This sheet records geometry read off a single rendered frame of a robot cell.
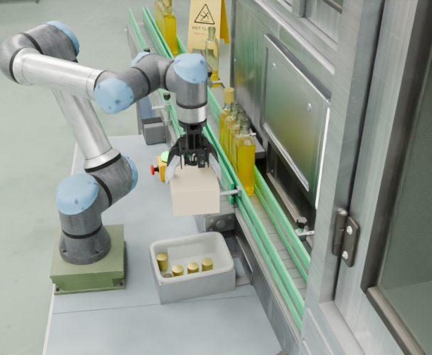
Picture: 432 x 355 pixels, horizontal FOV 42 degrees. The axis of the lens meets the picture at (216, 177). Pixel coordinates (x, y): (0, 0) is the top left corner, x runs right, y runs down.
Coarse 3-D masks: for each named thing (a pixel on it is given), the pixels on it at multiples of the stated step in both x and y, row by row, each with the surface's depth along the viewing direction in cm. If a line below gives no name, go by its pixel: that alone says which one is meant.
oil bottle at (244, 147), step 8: (240, 136) 171; (248, 136) 171; (240, 144) 170; (248, 144) 171; (240, 152) 172; (248, 152) 173; (240, 160) 173; (248, 160) 174; (240, 168) 175; (248, 168) 176; (240, 176) 177; (248, 176) 178; (248, 184) 179; (248, 192) 181
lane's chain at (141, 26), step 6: (138, 24) 314; (144, 30) 306; (144, 36) 299; (150, 42) 291; (150, 48) 285; (174, 96) 240; (174, 102) 236; (222, 198) 181; (222, 204) 178; (228, 204) 178
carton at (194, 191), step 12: (180, 168) 151; (192, 168) 151; (204, 168) 151; (180, 180) 146; (192, 180) 146; (204, 180) 146; (216, 180) 146; (180, 192) 142; (192, 192) 142; (204, 192) 143; (216, 192) 143; (180, 204) 144; (192, 204) 144; (204, 204) 145; (216, 204) 145
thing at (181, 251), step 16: (160, 240) 170; (176, 240) 170; (192, 240) 172; (208, 240) 173; (176, 256) 173; (192, 256) 174; (208, 256) 174; (224, 256) 167; (160, 272) 169; (208, 272) 159; (224, 272) 160
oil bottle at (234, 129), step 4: (232, 128) 177; (236, 128) 175; (232, 132) 177; (236, 132) 175; (232, 136) 177; (232, 140) 178; (232, 144) 179; (232, 148) 179; (232, 152) 180; (232, 156) 181; (232, 160) 182; (232, 164) 182
